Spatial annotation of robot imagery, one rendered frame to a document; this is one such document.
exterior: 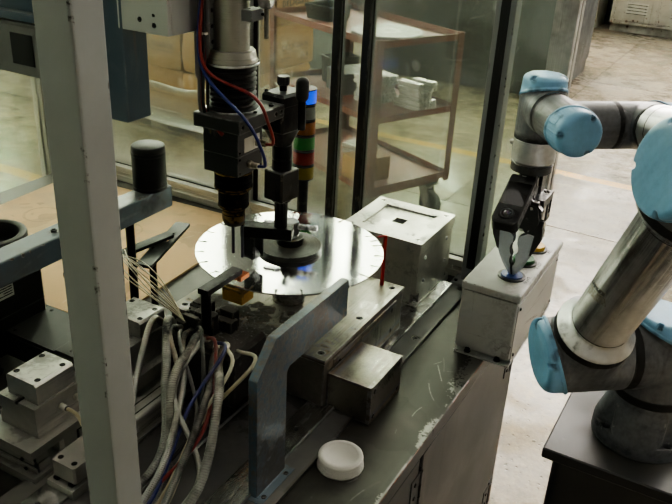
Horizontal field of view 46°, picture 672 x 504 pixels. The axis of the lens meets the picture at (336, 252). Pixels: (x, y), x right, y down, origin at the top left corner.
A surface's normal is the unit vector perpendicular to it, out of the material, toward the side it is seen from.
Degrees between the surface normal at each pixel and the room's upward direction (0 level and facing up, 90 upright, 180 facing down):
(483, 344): 90
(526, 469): 0
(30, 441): 0
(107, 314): 90
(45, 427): 90
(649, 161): 83
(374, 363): 0
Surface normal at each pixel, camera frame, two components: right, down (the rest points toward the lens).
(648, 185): -0.96, -0.05
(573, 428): 0.05, -0.90
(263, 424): 0.87, 0.26
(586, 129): 0.15, 0.44
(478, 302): -0.49, 0.37
